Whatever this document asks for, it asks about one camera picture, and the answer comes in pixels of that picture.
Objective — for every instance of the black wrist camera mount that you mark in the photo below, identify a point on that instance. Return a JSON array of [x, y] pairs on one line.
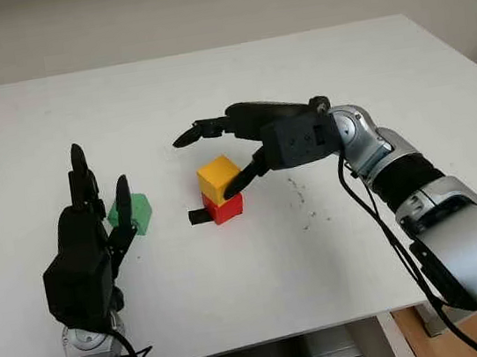
[[295, 141], [78, 285]]

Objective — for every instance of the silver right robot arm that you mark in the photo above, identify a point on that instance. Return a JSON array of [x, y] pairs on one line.
[[462, 222]]

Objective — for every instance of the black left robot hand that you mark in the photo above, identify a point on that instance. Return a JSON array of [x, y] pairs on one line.
[[78, 227]]

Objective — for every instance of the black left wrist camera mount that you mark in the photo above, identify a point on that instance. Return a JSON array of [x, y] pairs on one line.
[[78, 285]]

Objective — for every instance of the silver right robot leg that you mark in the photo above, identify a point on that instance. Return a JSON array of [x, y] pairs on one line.
[[334, 353]]

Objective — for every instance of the green cube block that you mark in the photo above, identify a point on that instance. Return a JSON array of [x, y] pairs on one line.
[[142, 212]]

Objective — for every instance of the red cube block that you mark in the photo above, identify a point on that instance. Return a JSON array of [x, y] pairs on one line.
[[231, 209]]

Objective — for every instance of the white table leg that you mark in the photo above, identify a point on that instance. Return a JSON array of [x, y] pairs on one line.
[[394, 338]]

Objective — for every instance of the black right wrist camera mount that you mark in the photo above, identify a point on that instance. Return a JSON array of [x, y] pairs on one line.
[[295, 141]]

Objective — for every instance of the black tape strip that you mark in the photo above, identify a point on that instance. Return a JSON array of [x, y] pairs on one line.
[[199, 217]]

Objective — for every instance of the grey metal table foot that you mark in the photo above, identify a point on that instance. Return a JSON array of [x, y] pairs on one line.
[[432, 320]]

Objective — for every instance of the yellow cube block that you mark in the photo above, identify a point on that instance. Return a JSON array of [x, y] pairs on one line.
[[216, 177]]

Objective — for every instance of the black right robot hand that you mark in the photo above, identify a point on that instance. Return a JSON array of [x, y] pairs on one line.
[[265, 114]]

